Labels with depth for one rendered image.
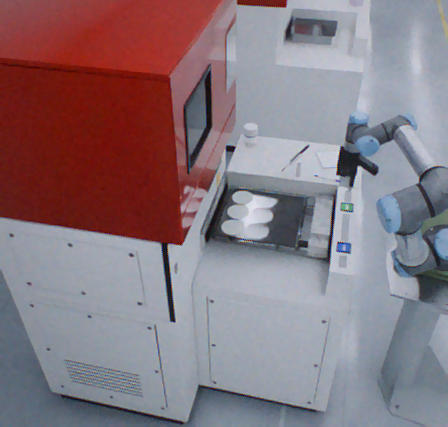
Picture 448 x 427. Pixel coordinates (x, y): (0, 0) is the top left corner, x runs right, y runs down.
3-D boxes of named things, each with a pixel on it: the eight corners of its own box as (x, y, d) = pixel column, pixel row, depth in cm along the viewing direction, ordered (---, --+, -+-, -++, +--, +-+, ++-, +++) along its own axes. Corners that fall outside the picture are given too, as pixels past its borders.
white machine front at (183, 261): (170, 321, 191) (161, 244, 166) (221, 193, 252) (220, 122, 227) (178, 323, 191) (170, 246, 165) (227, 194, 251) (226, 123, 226)
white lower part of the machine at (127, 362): (53, 401, 256) (8, 292, 204) (117, 282, 317) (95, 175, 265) (188, 432, 243) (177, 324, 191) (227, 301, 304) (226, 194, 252)
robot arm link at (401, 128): (469, 183, 146) (406, 102, 183) (431, 198, 149) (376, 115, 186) (474, 210, 153) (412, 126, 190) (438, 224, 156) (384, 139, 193)
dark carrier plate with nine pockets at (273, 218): (215, 235, 217) (215, 234, 217) (232, 188, 243) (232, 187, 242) (295, 247, 211) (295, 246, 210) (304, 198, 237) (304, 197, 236)
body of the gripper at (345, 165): (336, 166, 213) (340, 142, 206) (357, 169, 212) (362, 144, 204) (335, 177, 208) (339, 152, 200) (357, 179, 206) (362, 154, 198)
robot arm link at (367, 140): (386, 132, 180) (376, 117, 188) (356, 145, 182) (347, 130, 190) (391, 149, 184) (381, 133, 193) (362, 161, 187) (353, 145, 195)
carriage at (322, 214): (307, 256, 213) (307, 251, 211) (315, 203, 240) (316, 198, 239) (326, 259, 212) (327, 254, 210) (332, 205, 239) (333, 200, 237)
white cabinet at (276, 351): (199, 394, 258) (191, 285, 206) (238, 261, 330) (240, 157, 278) (326, 422, 246) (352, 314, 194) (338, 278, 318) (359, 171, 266)
